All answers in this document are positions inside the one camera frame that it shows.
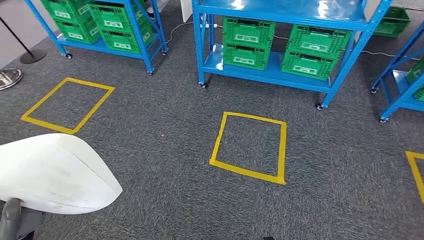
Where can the chrome stanchion base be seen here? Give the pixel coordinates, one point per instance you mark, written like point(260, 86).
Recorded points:
point(10, 78)

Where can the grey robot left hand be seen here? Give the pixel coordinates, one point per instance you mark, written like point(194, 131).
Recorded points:
point(13, 222)

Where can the white plastic shell part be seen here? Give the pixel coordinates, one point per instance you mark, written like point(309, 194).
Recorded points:
point(56, 172)

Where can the yellow floor tape square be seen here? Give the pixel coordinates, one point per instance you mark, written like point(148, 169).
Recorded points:
point(282, 149)
point(414, 172)

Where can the black stanchion post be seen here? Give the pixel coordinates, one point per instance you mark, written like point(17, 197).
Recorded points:
point(31, 56)

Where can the white cabinet panel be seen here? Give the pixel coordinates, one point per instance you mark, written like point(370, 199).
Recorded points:
point(186, 10)

